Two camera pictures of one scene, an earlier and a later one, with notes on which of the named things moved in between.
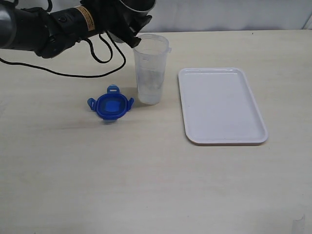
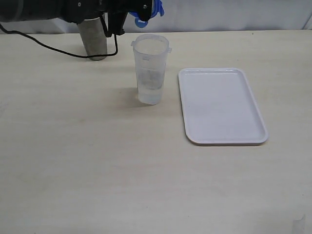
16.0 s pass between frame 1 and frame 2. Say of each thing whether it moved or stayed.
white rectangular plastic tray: stayed
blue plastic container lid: moved
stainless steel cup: moved
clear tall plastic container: stayed
